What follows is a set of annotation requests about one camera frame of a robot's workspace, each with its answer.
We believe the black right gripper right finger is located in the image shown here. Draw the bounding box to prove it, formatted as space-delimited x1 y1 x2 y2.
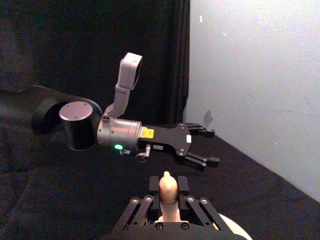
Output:
176 175 224 230

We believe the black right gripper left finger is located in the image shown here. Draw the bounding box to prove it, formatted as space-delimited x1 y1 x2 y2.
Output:
114 175 161 230

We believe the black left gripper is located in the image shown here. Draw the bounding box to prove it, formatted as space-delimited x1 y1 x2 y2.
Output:
138 122 221 172

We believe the black table cloth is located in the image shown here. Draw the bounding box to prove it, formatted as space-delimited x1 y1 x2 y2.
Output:
0 84 320 240

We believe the white three-armed plastic piece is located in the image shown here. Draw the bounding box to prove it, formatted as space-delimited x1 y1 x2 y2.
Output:
138 170 253 240

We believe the black hanging curtain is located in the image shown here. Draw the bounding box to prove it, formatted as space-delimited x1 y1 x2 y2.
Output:
0 0 191 127

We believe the thin cable with silver plug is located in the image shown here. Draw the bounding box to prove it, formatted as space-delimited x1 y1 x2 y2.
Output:
135 144 153 163

